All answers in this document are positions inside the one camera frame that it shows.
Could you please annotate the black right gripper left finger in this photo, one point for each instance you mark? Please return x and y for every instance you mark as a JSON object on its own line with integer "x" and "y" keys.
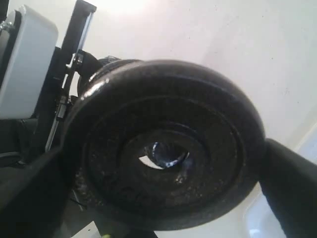
{"x": 32, "y": 202}

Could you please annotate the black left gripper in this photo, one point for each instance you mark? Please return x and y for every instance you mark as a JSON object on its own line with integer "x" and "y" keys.
{"x": 23, "y": 140}

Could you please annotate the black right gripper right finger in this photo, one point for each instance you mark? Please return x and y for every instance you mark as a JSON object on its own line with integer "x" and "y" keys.
{"x": 289, "y": 183}

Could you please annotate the chrome threaded dumbbell bar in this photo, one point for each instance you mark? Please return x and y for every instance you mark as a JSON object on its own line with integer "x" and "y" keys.
{"x": 162, "y": 155}

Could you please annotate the black weight plate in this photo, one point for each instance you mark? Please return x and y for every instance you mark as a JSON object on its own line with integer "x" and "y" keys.
{"x": 164, "y": 101}

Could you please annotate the white rectangular plastic tray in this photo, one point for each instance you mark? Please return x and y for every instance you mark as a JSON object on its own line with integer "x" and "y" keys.
{"x": 260, "y": 222}

